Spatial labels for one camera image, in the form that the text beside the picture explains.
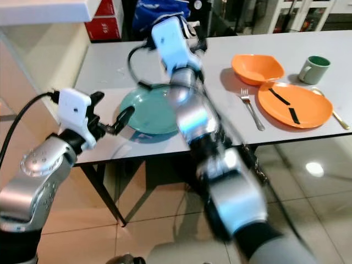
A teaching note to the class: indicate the white counter top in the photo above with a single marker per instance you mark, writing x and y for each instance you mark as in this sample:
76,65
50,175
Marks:
41,10

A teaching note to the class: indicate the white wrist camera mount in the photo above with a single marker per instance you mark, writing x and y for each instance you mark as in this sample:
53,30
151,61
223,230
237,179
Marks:
170,44
75,113

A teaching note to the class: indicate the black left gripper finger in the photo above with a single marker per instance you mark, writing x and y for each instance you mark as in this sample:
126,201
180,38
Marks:
122,118
96,99

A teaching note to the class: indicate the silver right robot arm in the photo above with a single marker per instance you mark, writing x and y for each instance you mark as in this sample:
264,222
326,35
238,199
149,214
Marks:
231,187

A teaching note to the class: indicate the blue bag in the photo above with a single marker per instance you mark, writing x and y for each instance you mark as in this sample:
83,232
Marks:
157,12

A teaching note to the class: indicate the short black strip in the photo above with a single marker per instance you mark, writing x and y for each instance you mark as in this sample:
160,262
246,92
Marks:
294,116

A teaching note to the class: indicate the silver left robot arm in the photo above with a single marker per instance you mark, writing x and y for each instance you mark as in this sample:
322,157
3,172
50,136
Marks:
33,187

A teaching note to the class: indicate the golden metal spoon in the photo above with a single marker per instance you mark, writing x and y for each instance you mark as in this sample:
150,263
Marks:
338,115

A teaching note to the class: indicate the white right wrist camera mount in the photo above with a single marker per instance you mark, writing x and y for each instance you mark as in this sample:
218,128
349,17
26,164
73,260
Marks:
170,44

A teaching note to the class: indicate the orange bowl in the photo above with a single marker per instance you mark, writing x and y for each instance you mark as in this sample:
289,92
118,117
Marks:
256,67

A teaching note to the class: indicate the long black strip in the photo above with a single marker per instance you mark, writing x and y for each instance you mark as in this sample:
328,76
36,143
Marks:
281,97

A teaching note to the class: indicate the orange round plate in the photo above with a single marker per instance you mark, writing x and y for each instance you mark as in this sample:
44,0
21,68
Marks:
313,107

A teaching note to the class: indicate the red cardboard box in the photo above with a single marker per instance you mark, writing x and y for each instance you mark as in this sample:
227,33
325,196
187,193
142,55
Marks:
104,25

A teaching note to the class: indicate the black table leg frame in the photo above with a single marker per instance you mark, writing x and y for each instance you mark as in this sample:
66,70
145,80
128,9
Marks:
104,192

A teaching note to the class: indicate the green mug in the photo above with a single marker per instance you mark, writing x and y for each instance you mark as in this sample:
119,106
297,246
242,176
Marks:
313,71

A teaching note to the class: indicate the silver metal fork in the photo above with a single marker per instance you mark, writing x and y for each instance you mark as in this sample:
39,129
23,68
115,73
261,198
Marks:
252,110

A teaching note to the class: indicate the white metal rack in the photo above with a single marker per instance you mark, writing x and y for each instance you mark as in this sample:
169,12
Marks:
302,14

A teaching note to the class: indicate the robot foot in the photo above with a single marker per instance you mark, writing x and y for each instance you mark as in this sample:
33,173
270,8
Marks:
125,259

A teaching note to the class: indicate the green round plate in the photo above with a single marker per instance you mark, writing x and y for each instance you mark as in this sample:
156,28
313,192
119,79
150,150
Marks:
151,113

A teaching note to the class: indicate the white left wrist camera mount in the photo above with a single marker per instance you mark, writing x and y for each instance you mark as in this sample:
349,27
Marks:
75,113

